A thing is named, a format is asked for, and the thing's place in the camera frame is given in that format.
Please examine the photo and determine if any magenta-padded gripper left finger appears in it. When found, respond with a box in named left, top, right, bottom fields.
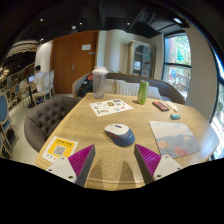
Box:
left=45, top=143, right=96, bottom=188

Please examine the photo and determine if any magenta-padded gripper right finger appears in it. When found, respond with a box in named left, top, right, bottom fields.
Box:
left=133, top=143, right=184, bottom=185

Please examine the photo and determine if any white and blue computer mouse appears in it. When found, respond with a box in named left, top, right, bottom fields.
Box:
left=104, top=123, right=136, bottom=148

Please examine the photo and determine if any yellow and white code card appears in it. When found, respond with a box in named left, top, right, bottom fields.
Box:
left=41, top=135, right=79, bottom=164

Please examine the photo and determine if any grey tufted armchair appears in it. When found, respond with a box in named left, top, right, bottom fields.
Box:
left=23, top=95, right=83, bottom=153

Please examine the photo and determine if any small teal packet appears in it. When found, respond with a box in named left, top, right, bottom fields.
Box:
left=169, top=113, right=182, bottom=121

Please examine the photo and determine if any black and red flat box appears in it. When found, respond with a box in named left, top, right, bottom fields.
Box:
left=151, top=101, right=170, bottom=112

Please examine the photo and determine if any white wrapped packet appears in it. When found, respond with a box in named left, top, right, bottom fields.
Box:
left=165, top=101, right=179, bottom=113

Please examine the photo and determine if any green drink can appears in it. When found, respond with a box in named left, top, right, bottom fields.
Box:
left=136, top=79, right=150, bottom=106

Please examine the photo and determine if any white sticker sheet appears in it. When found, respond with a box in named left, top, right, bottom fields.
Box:
left=88, top=98, right=135, bottom=118

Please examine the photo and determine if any grey curved sofa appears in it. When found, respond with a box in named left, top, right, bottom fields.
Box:
left=72, top=72, right=186, bottom=105

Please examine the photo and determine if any group of white chairs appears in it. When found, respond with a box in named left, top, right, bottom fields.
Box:
left=19, top=69, right=56, bottom=108

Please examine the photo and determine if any clear shaker bottle white lid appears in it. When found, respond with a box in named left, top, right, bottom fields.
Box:
left=91, top=65, right=109, bottom=100

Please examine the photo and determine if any person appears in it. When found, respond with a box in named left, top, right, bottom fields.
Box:
left=32, top=65, right=46, bottom=94

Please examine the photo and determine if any brown wooden door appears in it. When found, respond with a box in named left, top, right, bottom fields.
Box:
left=51, top=30, right=99, bottom=95

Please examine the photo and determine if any black-framed window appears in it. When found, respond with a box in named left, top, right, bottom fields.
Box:
left=163, top=33, right=193, bottom=101

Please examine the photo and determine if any arched glass-door cabinet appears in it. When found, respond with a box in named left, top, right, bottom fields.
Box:
left=127, top=39, right=157, bottom=79

